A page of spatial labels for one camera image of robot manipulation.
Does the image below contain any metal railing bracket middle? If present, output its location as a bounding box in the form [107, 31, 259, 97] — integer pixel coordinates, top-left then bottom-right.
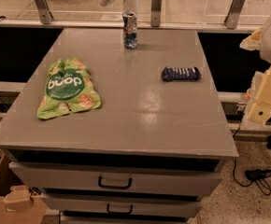
[150, 0, 162, 27]

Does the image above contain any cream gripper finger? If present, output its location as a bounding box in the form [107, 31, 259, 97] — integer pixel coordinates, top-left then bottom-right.
[239, 27, 263, 51]
[247, 66, 271, 125]

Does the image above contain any middle grey drawer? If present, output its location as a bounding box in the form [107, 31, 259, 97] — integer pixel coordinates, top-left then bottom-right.
[41, 194, 202, 217]

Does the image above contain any dark blue rxbar wrapper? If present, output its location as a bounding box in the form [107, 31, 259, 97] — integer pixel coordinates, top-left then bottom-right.
[162, 67, 202, 81]

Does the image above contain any grey drawer cabinet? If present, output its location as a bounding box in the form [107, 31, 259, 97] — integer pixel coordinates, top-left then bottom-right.
[0, 28, 237, 224]

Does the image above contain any cardboard box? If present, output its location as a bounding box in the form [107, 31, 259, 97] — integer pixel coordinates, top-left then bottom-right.
[0, 155, 47, 224]

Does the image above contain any green rice chip bag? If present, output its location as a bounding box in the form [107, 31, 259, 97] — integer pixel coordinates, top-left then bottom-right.
[36, 58, 101, 119]

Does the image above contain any metal railing bracket left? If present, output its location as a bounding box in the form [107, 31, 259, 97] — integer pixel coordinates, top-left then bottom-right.
[35, 0, 53, 24]

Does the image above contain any blue patterned drink can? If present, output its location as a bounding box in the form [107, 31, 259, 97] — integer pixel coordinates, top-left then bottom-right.
[122, 10, 137, 49]

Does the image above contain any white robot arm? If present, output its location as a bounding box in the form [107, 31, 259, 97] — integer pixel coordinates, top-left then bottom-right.
[239, 16, 271, 125]

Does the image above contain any top grey drawer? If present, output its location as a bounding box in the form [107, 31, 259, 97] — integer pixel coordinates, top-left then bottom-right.
[9, 161, 221, 196]

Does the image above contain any grey drawer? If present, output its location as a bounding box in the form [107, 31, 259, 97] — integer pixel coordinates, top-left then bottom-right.
[9, 161, 221, 196]
[41, 194, 202, 217]

